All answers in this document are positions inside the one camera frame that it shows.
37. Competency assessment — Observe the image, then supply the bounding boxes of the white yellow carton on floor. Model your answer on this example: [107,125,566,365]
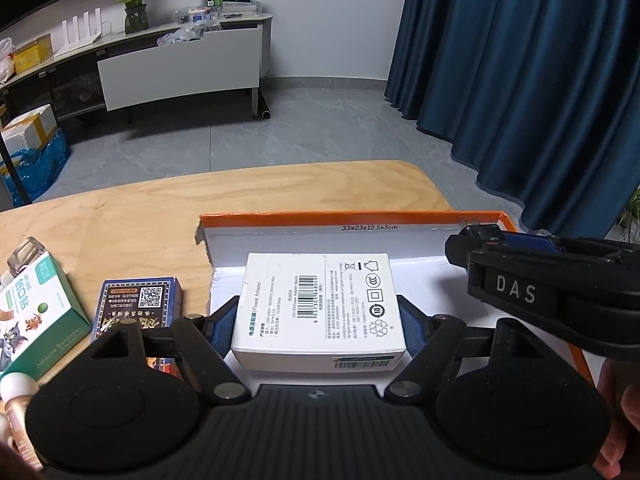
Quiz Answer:
[1,104,58,155]

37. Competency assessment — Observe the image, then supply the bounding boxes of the dark playing card box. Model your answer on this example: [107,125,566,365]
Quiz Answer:
[91,276,184,376]

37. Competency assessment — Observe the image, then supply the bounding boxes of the white plastic bag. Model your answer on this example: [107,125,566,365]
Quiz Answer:
[0,38,15,84]

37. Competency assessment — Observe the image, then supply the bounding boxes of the orange white cardboard box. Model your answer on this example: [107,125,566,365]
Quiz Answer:
[195,211,513,390]

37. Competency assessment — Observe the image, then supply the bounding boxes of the blue bag on floor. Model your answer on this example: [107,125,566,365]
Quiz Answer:
[12,128,70,202]

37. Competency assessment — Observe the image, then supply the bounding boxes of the person right hand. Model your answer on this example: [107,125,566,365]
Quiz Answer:
[593,359,639,479]

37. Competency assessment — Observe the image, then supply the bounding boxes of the copper bottle white cap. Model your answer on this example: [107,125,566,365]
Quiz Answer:
[1,372,42,471]

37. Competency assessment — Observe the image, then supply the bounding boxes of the green bandage box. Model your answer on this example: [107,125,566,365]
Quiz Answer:
[1,252,91,380]

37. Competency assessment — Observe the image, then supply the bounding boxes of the white router with antennas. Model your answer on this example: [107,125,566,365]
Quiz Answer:
[54,6,102,58]

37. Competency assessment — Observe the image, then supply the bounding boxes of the white tv console cabinet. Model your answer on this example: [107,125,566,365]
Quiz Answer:
[1,13,272,122]

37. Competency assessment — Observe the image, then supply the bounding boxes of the plant by window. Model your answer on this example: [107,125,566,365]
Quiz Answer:
[620,186,640,244]

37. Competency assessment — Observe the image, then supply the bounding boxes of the yellow box on console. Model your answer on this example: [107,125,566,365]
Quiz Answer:
[12,34,53,74]

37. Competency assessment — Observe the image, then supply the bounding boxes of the white power adapter box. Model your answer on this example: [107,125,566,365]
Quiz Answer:
[231,252,407,374]

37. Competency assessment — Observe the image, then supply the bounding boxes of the blue curtain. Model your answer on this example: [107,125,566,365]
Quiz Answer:
[385,0,639,237]

